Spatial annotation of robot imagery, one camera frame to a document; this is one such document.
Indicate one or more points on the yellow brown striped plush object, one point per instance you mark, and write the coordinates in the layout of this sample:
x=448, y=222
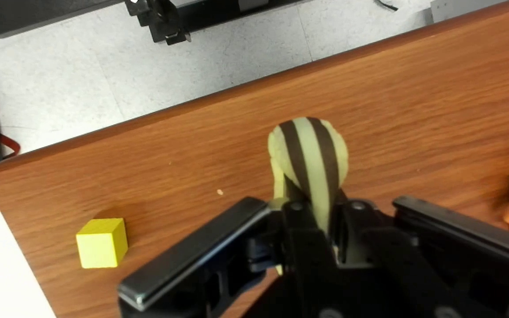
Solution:
x=310, y=161

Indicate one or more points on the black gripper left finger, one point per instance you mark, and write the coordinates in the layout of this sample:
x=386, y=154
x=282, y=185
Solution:
x=204, y=272

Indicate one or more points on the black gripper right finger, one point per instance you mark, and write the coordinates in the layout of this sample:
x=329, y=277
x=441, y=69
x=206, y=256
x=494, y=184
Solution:
x=465, y=229

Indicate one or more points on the yellow cube block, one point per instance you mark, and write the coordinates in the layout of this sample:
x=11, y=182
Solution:
x=101, y=242

